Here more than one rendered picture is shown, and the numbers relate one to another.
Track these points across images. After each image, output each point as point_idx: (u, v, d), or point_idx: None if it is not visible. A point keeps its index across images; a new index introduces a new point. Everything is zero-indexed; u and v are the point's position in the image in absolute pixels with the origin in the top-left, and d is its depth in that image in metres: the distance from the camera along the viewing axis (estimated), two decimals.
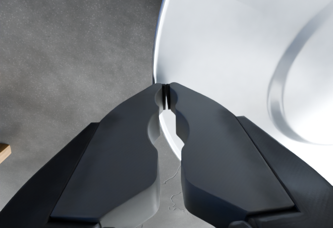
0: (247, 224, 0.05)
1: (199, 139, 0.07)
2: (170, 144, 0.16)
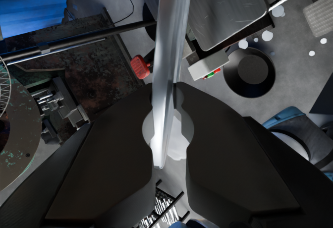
0: (247, 224, 0.05)
1: (204, 139, 0.07)
2: None
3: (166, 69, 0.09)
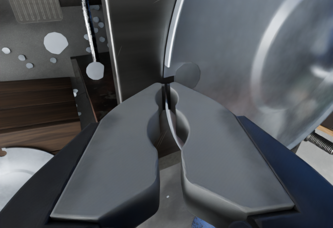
0: (247, 224, 0.05)
1: (199, 139, 0.07)
2: None
3: None
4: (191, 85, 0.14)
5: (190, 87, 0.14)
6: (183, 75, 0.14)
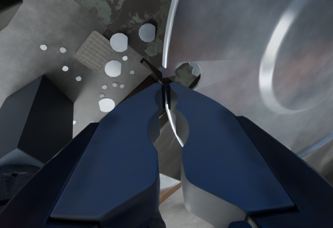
0: (247, 224, 0.05)
1: (199, 139, 0.07)
2: None
3: None
4: None
5: None
6: None
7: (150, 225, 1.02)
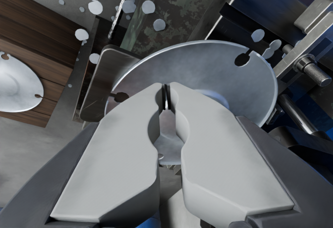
0: (247, 224, 0.05)
1: (199, 139, 0.07)
2: (153, 53, 0.25)
3: (180, 43, 0.25)
4: None
5: None
6: None
7: None
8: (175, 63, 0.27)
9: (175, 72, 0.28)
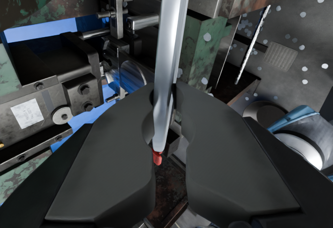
0: (247, 224, 0.05)
1: (204, 139, 0.07)
2: None
3: None
4: None
5: None
6: None
7: None
8: None
9: None
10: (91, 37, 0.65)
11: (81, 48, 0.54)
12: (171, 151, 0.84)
